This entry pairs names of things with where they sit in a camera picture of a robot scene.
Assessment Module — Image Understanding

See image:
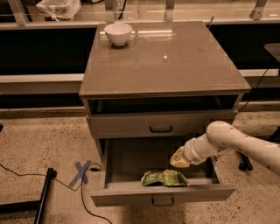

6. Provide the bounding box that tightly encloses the green jalapeno chip bag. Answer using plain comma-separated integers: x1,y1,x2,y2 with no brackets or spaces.
141,170,190,187

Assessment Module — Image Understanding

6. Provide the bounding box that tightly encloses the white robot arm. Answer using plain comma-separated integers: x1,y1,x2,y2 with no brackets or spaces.
170,121,280,175

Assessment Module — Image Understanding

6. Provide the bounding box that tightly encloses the closed grey top drawer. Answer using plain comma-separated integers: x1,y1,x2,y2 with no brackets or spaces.
87,109,237,139

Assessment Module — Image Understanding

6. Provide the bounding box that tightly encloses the open grey middle drawer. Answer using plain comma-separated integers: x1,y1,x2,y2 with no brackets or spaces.
91,137,235,207

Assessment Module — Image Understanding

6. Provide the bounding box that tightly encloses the grey drawer cabinet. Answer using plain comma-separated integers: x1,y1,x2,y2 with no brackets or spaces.
78,20,252,158

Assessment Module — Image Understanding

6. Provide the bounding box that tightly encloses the clear plastic bag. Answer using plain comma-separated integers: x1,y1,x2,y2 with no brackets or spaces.
36,0,81,21

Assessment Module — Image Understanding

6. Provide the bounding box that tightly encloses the black stand leg right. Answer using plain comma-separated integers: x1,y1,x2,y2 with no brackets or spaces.
239,153,253,171

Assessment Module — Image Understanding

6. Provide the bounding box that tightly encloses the black stand leg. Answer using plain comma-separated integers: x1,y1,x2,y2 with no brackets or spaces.
0,168,57,224
239,153,253,171

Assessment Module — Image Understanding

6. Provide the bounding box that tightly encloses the blue tape cross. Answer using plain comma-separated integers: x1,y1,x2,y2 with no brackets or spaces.
68,160,91,187

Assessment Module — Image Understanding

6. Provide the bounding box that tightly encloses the white ceramic bowl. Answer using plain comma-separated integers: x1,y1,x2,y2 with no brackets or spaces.
104,23,132,46

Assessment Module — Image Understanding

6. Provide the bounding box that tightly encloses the black stand leg left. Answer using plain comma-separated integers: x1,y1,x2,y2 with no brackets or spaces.
0,168,57,224

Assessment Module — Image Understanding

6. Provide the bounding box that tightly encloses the black floor cable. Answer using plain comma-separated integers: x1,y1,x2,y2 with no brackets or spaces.
0,162,113,224

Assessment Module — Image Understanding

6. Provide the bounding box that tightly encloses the black cable right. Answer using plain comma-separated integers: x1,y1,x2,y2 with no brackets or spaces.
237,59,280,113

